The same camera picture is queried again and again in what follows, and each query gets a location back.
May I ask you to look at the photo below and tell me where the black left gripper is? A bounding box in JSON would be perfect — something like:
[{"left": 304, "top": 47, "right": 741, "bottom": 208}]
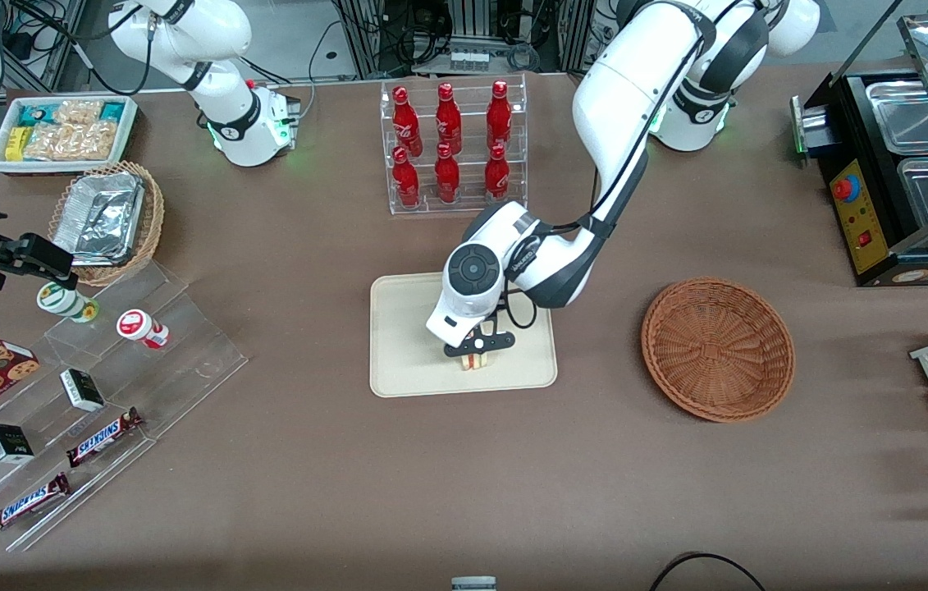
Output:
[{"left": 444, "top": 314, "right": 518, "bottom": 360}]

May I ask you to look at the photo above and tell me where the beige plastic tray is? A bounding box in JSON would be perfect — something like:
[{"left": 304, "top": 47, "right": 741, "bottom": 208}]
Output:
[{"left": 370, "top": 266, "right": 559, "bottom": 399}]

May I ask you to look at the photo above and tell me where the oval tan wicker basket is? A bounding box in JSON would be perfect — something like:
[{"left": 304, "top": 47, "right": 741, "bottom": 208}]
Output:
[{"left": 48, "top": 161, "right": 166, "bottom": 287}]

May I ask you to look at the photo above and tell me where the round brown wicker basket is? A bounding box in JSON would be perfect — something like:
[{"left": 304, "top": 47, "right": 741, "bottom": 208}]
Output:
[{"left": 642, "top": 277, "right": 796, "bottom": 424}]

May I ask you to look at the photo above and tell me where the green white yogurt cup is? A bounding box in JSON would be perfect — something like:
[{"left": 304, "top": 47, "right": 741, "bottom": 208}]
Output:
[{"left": 37, "top": 282, "right": 100, "bottom": 324}]

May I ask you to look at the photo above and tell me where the clear acrylic bottle rack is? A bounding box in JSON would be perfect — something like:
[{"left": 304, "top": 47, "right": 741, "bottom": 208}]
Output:
[{"left": 380, "top": 73, "right": 528, "bottom": 216}]

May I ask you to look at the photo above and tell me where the small black box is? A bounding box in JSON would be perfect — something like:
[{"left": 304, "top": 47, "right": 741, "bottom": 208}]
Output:
[
  {"left": 60, "top": 369, "right": 107, "bottom": 413},
  {"left": 0, "top": 423, "right": 36, "bottom": 465}
]

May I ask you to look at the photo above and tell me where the red cola bottle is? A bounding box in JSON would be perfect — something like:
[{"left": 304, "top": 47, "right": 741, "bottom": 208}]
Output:
[
  {"left": 486, "top": 80, "right": 513, "bottom": 151},
  {"left": 392, "top": 86, "right": 424, "bottom": 158},
  {"left": 435, "top": 82, "right": 463, "bottom": 155},
  {"left": 434, "top": 143, "right": 461, "bottom": 205},
  {"left": 484, "top": 144, "right": 511, "bottom": 207},
  {"left": 392, "top": 146, "right": 422, "bottom": 208}
]

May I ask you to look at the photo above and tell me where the aluminium foil container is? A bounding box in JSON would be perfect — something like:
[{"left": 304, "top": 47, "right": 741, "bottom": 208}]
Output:
[{"left": 53, "top": 171, "right": 145, "bottom": 266}]

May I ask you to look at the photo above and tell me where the red white yogurt cup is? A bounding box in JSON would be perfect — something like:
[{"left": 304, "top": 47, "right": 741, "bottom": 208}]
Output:
[{"left": 117, "top": 309, "right": 171, "bottom": 350}]

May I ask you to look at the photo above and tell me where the large rice cracker bag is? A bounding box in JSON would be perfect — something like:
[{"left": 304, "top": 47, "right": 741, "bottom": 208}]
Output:
[{"left": 23, "top": 121, "right": 119, "bottom": 162}]

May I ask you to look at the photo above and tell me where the Snickers chocolate bar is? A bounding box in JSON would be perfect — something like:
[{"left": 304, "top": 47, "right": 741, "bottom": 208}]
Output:
[
  {"left": 66, "top": 407, "right": 145, "bottom": 469},
  {"left": 0, "top": 472, "right": 71, "bottom": 536}
]

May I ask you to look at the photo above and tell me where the small rice cracker bag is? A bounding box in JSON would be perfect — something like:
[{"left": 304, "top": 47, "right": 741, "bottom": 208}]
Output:
[{"left": 53, "top": 99, "right": 104, "bottom": 126}]

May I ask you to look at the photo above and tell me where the clear acrylic stepped display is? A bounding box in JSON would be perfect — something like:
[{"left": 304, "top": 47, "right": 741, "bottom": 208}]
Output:
[{"left": 0, "top": 260, "right": 249, "bottom": 552}]

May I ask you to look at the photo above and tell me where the black food warmer case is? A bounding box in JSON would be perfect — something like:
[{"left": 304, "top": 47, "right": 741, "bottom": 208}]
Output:
[{"left": 791, "top": 0, "right": 928, "bottom": 287}]

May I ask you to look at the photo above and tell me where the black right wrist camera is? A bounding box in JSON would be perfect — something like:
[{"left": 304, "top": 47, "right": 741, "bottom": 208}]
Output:
[{"left": 0, "top": 233, "right": 75, "bottom": 291}]

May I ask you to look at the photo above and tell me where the black looped cable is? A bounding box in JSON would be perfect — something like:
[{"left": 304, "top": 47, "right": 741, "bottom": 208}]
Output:
[{"left": 648, "top": 552, "right": 769, "bottom": 591}]

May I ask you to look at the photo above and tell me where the aluminium profile frame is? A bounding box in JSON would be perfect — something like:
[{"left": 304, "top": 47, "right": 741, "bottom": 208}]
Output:
[{"left": 331, "top": 0, "right": 597, "bottom": 80}]

